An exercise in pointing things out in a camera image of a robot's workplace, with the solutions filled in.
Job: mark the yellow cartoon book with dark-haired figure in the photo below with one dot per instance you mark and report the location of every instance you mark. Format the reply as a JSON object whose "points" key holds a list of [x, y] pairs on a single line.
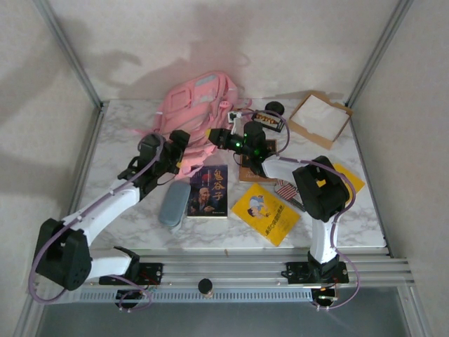
{"points": [[354, 182]]}

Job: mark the red striped flag pencil pouch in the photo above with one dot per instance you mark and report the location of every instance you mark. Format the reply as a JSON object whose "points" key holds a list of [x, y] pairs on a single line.
{"points": [[286, 191]]}

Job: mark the black frame with brown beads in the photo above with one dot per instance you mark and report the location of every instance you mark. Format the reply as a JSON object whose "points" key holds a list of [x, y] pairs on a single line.
{"points": [[271, 121]]}

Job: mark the aluminium frame rails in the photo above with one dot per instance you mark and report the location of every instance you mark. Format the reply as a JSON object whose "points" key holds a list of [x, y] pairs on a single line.
{"points": [[228, 272]]}

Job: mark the pink backpack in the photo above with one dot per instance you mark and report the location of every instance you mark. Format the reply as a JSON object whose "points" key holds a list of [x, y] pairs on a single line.
{"points": [[196, 116]]}

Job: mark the grey-blue pencil case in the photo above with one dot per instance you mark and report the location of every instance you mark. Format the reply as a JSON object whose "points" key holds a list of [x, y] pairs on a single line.
{"points": [[173, 203]]}

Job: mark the black round knob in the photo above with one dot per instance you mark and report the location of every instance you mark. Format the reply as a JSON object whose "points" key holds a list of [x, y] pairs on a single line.
{"points": [[205, 286]]}

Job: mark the white paper sheet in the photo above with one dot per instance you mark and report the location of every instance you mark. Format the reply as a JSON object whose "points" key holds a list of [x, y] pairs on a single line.
{"points": [[319, 116]]}

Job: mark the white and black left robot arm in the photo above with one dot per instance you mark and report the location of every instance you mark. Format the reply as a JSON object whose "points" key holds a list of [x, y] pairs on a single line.
{"points": [[105, 207]]}

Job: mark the aluminium corner post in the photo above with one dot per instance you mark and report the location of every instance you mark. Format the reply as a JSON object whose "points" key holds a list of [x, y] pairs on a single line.
{"points": [[70, 52], [379, 52]]}

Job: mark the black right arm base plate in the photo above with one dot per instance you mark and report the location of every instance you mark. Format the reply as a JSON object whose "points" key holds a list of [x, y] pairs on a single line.
{"points": [[298, 272]]}

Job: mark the dark book with old man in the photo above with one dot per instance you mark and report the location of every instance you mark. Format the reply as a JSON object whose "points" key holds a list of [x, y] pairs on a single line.
{"points": [[207, 196]]}

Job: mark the black controller board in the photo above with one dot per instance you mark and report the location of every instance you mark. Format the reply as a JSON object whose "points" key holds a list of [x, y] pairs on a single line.
{"points": [[326, 295], [131, 295]]}

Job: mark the brown cardboard box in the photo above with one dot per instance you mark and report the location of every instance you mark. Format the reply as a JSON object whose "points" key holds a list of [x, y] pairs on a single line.
{"points": [[308, 135]]}

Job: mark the aluminium side rail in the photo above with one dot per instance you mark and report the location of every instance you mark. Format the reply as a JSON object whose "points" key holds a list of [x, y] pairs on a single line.
{"points": [[84, 165]]}

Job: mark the brown thick book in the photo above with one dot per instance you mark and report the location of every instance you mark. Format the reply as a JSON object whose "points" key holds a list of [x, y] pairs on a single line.
{"points": [[250, 177]]}

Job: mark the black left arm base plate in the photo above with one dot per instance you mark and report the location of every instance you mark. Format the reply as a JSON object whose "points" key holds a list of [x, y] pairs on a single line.
{"points": [[151, 274]]}

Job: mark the yellow cartoon book with blue figure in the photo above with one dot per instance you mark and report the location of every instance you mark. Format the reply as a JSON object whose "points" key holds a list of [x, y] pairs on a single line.
{"points": [[266, 217]]}

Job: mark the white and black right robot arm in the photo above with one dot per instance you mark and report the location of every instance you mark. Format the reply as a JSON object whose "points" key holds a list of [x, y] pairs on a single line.
{"points": [[321, 242]]}

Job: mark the black round wheel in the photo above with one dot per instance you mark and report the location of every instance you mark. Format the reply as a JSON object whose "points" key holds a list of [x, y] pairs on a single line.
{"points": [[274, 107]]}

